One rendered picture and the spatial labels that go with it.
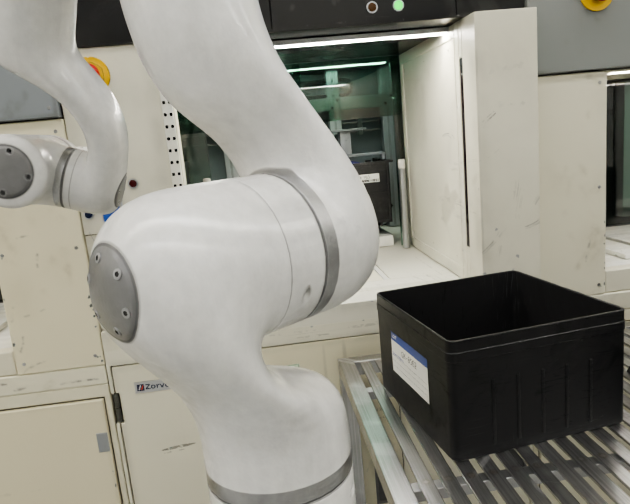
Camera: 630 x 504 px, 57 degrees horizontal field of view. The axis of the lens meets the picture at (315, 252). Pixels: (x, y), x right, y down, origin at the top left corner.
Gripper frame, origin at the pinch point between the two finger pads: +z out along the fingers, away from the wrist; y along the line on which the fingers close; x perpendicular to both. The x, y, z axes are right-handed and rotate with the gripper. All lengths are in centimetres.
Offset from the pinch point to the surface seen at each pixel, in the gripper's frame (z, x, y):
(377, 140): 102, -3, 71
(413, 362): -20, -34, 48
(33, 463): 12, -59, -23
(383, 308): -9, -29, 46
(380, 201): 64, -20, 62
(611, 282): 13, -36, 100
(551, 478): -38, -44, 60
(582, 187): 12, -15, 94
